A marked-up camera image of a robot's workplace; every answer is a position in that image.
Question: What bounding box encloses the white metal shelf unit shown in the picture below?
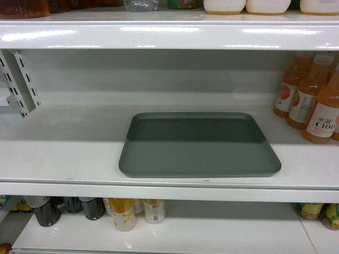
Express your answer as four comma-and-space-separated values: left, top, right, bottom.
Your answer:
1, 7, 338, 253

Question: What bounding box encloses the dark drink bottle lower shelf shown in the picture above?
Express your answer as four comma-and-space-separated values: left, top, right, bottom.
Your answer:
23, 196, 60, 227

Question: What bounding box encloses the orange juice bottle back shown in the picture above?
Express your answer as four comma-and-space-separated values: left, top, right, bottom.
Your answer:
273, 51, 314, 118

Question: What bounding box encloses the orange juice bottle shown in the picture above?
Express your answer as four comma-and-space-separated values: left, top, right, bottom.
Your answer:
287, 52, 335, 130
301, 67, 338, 144
273, 51, 314, 118

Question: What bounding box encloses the white labelled drink bottle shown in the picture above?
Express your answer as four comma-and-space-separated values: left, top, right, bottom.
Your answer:
143, 199, 165, 224

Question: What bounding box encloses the grey rectangular serving tray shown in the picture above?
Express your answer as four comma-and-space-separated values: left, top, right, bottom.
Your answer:
119, 112, 282, 178

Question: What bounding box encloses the orange juice bottle middle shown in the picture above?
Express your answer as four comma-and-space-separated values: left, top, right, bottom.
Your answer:
287, 52, 335, 130

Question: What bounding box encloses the white bottle shelf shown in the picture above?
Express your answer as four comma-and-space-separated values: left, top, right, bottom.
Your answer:
245, 0, 291, 15
203, 0, 247, 15

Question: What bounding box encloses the orange juice bottle front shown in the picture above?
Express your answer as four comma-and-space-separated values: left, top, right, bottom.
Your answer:
301, 67, 338, 144

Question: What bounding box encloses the yellow white drink bottle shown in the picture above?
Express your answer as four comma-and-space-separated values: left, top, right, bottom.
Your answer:
109, 198, 136, 232

